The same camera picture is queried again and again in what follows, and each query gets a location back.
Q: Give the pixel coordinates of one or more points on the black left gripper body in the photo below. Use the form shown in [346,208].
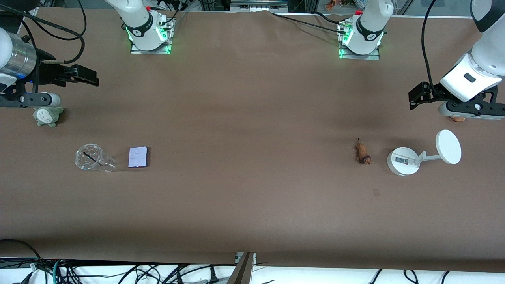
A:
[431,94]

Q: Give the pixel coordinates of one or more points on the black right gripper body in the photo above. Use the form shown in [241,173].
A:
[46,73]

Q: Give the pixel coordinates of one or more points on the brown lion statue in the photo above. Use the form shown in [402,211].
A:
[362,152]

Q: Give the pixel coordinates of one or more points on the lavender phone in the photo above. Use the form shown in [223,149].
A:
[138,157]

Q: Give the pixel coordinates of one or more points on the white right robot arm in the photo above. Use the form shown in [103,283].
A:
[138,15]

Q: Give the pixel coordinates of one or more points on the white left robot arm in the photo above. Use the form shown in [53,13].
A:
[371,23]

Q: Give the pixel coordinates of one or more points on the brown plush toy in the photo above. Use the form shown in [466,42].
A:
[458,118]

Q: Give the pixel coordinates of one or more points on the grey-green plush toy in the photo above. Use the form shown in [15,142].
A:
[46,117]

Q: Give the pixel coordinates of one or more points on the white desk lamp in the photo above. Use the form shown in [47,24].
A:
[402,161]

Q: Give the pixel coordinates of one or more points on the black straw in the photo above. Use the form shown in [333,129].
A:
[90,156]

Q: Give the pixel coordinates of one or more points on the clear plastic cup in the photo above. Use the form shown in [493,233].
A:
[88,159]

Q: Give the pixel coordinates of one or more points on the small orange figurine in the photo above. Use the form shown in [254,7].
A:
[330,4]

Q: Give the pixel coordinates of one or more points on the black power plug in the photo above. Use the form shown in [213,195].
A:
[213,276]

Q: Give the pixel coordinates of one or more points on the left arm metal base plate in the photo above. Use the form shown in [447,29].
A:
[375,57]

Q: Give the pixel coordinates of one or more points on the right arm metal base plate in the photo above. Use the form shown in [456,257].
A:
[169,39]

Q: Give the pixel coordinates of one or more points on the aluminium frame rail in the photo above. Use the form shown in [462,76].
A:
[258,4]

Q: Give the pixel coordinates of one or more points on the grey metal frame post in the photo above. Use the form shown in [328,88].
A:
[242,272]

